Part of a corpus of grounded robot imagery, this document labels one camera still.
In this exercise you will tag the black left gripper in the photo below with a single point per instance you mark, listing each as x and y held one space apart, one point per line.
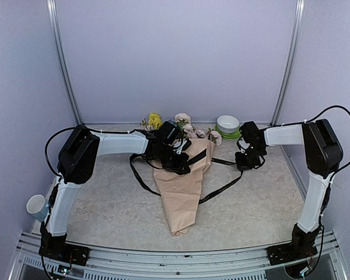
179 167

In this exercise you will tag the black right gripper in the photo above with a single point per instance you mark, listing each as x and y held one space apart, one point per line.
242 165

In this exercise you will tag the pink rose stem bunch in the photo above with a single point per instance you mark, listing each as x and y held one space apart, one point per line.
211 134

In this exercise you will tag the yellow fake flower stem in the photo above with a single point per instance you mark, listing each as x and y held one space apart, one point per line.
153 122

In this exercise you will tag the black printed ribbon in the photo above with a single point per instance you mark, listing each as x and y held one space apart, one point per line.
218 191

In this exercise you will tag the green pink wrapping paper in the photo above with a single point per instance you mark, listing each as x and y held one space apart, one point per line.
181 193

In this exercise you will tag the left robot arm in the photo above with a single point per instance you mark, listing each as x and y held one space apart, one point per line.
77 158

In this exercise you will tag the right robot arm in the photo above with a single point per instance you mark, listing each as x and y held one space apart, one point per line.
323 154

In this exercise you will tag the green plate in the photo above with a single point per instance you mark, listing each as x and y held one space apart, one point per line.
234 135

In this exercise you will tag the white ceramic bowl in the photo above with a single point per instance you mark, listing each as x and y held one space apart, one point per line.
227 124

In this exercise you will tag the white paper cup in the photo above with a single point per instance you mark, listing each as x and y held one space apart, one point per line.
35 204

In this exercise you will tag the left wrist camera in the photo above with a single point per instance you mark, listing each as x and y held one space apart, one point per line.
182 146

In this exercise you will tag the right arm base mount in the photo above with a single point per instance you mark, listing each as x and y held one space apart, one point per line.
288 252

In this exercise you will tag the aluminium front rail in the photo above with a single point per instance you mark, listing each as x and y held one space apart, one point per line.
110 263

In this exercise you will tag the aluminium frame post right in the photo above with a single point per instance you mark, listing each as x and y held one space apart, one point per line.
297 23

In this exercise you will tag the aluminium frame post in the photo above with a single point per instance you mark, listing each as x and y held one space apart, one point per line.
297 23
55 27

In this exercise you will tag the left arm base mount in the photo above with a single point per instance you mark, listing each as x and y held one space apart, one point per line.
66 253

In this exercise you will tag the aluminium frame post left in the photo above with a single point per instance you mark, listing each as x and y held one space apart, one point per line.
55 27

